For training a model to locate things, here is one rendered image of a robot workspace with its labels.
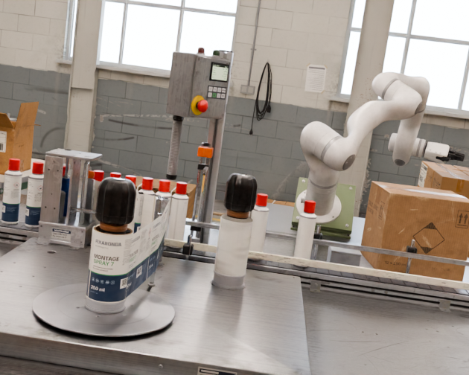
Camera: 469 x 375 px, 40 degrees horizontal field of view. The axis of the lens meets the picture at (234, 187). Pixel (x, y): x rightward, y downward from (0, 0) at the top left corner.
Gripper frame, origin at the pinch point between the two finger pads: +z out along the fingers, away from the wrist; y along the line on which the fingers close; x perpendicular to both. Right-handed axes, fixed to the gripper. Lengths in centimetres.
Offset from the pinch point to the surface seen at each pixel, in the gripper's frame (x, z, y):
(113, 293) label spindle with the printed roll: 59, -64, 185
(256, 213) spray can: 37, -54, 121
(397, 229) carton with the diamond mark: 23, -14, 92
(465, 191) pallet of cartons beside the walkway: -129, 13, -168
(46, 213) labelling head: 42, -107, 151
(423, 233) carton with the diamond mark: 21, -6, 89
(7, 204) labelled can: 35, -127, 145
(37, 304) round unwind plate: 56, -78, 192
